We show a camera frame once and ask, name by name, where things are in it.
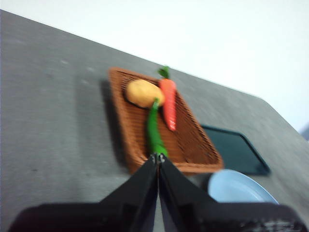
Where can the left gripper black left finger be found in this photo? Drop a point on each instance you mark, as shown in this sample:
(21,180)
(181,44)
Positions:
(125,212)

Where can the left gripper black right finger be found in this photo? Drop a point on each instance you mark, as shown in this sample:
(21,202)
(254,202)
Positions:
(193,215)

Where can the light blue round plate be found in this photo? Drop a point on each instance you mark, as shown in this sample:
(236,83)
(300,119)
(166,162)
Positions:
(236,187)

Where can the long green pepper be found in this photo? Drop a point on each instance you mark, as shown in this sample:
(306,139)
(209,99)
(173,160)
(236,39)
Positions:
(153,130)

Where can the brown wicker basket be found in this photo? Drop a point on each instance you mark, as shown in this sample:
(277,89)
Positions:
(188,147)

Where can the black rectangular tray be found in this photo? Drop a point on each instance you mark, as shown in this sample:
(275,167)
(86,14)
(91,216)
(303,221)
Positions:
(237,151)

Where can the orange carrot with green top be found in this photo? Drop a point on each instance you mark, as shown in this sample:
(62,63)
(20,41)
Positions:
(169,101)

